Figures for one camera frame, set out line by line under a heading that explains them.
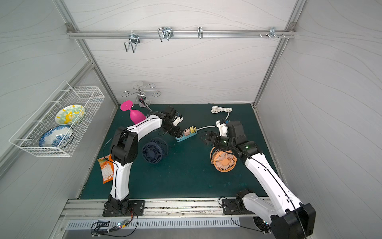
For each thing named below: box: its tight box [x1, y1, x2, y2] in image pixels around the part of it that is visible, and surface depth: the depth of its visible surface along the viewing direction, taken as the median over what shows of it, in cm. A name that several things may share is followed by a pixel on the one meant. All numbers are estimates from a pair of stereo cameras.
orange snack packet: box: [96, 153, 114, 184], surface depth 86 cm
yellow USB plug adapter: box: [189, 125, 197, 134], surface depth 99 cm
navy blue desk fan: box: [141, 137, 169, 164], surface depth 86 cm
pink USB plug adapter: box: [183, 128, 191, 137], surface depth 98 cm
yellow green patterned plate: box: [54, 104, 86, 125], surface depth 70 cm
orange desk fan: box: [209, 146, 237, 173], surface depth 84 cm
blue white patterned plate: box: [38, 124, 74, 148], surface depth 63 cm
